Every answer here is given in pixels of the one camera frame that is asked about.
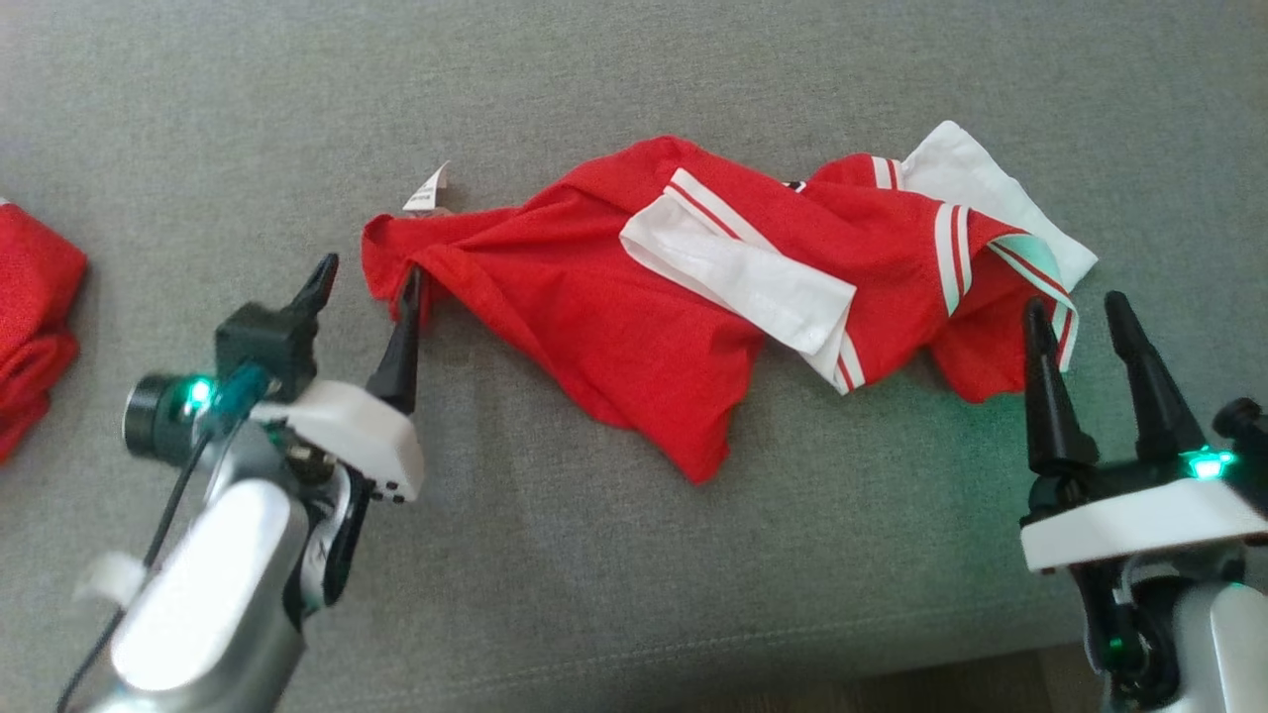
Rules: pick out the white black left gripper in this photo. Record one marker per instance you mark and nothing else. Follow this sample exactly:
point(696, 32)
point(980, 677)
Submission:
point(367, 446)

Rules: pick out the grey fabric sofa seat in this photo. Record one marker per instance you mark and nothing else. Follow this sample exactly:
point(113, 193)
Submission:
point(634, 555)

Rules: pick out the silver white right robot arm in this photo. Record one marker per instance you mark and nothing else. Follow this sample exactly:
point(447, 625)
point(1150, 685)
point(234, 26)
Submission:
point(1218, 654)

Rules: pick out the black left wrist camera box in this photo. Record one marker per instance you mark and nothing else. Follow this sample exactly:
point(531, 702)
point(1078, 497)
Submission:
point(263, 347)

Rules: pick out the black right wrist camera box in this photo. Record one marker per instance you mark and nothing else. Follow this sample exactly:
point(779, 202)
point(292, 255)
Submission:
point(1243, 426)

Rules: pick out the red shorts with white stripe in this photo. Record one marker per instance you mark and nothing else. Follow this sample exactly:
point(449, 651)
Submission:
point(35, 297)

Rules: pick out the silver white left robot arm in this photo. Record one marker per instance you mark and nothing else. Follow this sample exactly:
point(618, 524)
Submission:
point(218, 594)

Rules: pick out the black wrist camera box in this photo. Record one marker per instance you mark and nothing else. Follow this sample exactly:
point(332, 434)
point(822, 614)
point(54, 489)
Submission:
point(1243, 426)
point(263, 347)

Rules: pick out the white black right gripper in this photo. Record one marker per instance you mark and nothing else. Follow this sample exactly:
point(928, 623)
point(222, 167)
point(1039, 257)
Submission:
point(1139, 520)

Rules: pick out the red and white sports jersey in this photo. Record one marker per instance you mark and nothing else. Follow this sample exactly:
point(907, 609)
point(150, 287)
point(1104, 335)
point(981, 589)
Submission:
point(614, 327)

